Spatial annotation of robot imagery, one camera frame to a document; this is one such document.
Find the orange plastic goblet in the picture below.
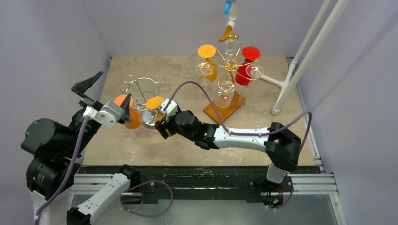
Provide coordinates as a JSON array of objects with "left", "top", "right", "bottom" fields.
[{"left": 114, "top": 94, "right": 142, "bottom": 129}]

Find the clear wine glass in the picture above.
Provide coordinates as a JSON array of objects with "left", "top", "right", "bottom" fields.
[{"left": 196, "top": 61, "right": 214, "bottom": 96}]

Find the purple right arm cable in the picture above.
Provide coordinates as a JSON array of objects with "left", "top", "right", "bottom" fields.
[{"left": 165, "top": 81, "right": 313, "bottom": 212}]

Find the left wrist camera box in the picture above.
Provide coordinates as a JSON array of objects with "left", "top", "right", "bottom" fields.
[{"left": 83, "top": 101, "right": 124, "bottom": 129}]

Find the clear tall flute glass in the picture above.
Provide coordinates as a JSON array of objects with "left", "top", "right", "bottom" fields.
[{"left": 239, "top": 64, "right": 264, "bottom": 106}]

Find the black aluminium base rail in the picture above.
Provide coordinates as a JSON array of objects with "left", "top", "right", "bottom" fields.
[{"left": 71, "top": 166, "right": 337, "bottom": 207}]

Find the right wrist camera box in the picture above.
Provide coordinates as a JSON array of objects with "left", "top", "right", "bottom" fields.
[{"left": 159, "top": 98, "right": 178, "bottom": 121}]

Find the brass faucet with blue handle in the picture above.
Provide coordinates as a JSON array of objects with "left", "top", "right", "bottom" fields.
[{"left": 219, "top": 0, "right": 238, "bottom": 42}]

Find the gold rack with wooden base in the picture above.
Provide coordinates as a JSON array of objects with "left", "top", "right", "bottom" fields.
[{"left": 197, "top": 39, "right": 264, "bottom": 124}]

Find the clear short glass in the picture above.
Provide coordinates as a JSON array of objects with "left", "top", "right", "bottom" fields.
[
  {"left": 223, "top": 38, "right": 240, "bottom": 60},
  {"left": 214, "top": 75, "right": 235, "bottom": 108}
]

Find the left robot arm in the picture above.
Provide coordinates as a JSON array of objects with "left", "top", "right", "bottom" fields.
[{"left": 21, "top": 72, "right": 140, "bottom": 225}]

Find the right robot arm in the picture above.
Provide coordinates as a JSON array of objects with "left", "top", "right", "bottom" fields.
[{"left": 155, "top": 111, "right": 301, "bottom": 191}]

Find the yellow plastic goblet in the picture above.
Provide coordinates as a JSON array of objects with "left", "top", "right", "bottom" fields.
[
  {"left": 197, "top": 44, "right": 218, "bottom": 82},
  {"left": 145, "top": 96, "right": 172, "bottom": 137}
]

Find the red plastic wine glass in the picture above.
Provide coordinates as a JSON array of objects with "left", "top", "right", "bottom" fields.
[{"left": 235, "top": 46, "right": 261, "bottom": 86}]

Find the chrome wine glass rack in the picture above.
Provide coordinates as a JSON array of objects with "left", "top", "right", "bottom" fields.
[{"left": 122, "top": 74, "right": 165, "bottom": 129}]

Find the white pvc pipe frame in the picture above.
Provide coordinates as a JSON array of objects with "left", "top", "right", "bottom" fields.
[{"left": 227, "top": 0, "right": 352, "bottom": 116}]

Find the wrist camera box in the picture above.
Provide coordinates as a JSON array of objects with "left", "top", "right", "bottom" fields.
[
  {"left": 159, "top": 98, "right": 178, "bottom": 121},
  {"left": 83, "top": 101, "right": 124, "bottom": 129}
]

